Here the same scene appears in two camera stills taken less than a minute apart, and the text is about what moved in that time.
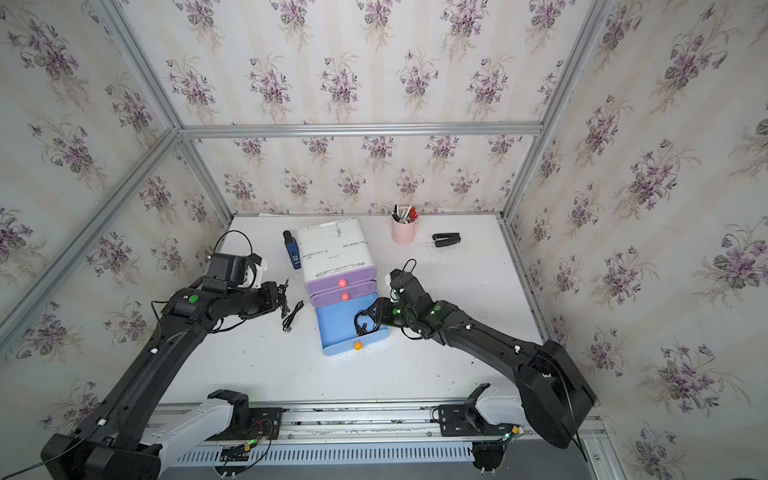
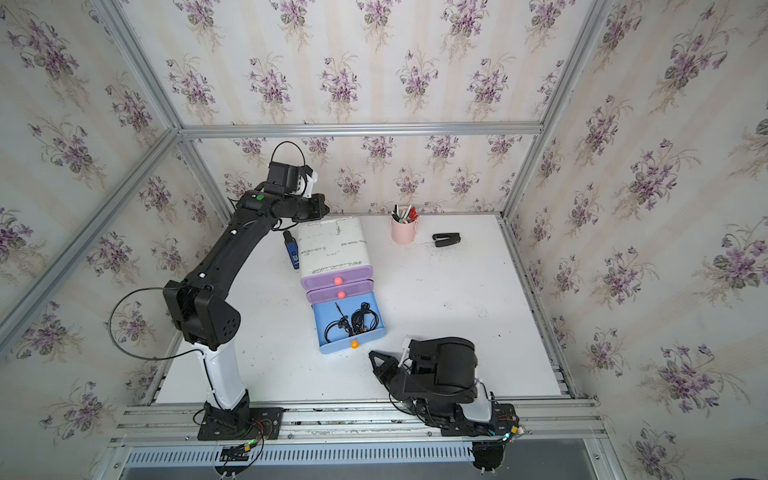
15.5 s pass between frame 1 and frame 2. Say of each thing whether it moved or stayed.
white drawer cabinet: stayed
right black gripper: moved
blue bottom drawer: stayed
